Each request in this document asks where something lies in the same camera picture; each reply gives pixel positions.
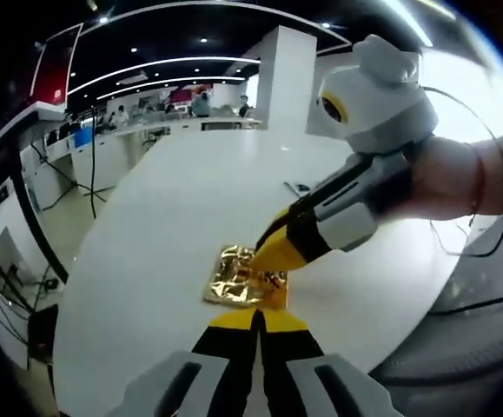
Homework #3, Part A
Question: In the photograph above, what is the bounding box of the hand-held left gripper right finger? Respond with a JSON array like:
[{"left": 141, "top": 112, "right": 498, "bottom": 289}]
[{"left": 255, "top": 310, "right": 402, "bottom": 417}]

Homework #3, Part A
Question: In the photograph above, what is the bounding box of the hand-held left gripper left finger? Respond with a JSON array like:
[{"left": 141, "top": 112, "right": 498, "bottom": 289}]
[{"left": 118, "top": 310, "right": 261, "bottom": 417}]

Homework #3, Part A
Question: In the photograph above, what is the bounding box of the gold foil packet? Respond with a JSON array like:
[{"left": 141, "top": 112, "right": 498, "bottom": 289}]
[{"left": 202, "top": 244, "right": 290, "bottom": 312}]

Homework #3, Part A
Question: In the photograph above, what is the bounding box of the person's right hand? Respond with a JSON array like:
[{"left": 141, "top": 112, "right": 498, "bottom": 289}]
[{"left": 407, "top": 134, "right": 480, "bottom": 221}]

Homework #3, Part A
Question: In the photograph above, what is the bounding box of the white square pillar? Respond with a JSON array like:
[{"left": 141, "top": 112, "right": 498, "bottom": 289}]
[{"left": 255, "top": 24, "right": 317, "bottom": 134}]

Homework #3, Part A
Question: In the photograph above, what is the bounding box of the curved ceiling light strip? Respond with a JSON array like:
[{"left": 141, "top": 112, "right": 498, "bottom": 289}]
[{"left": 66, "top": 56, "right": 261, "bottom": 95}]

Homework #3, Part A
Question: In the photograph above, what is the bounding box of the long white counter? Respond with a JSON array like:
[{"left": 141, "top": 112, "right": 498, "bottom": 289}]
[{"left": 68, "top": 116, "right": 261, "bottom": 192}]

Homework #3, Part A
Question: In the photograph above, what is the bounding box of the red screen monitor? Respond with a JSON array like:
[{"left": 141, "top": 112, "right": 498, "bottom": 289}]
[{"left": 29, "top": 23, "right": 83, "bottom": 105}]

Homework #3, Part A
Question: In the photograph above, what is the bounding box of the red string bracelet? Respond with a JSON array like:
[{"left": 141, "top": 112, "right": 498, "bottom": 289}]
[{"left": 469, "top": 147, "right": 487, "bottom": 215}]

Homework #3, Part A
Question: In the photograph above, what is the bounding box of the thick black cable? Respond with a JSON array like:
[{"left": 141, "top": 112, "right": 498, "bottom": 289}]
[{"left": 428, "top": 281, "right": 503, "bottom": 314}]

